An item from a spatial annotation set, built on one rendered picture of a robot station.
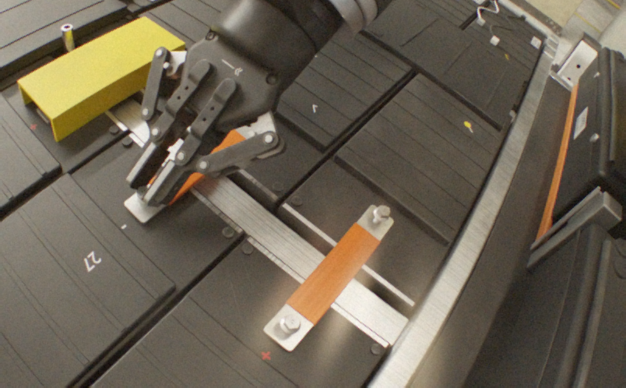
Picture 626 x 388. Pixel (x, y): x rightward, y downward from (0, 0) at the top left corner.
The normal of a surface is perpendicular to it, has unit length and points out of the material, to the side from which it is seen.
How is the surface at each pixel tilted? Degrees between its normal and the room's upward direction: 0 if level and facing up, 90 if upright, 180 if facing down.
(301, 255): 0
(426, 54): 0
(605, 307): 0
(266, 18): 43
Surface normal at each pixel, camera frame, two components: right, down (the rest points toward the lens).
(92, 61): 0.25, -0.58
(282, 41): 0.36, 0.34
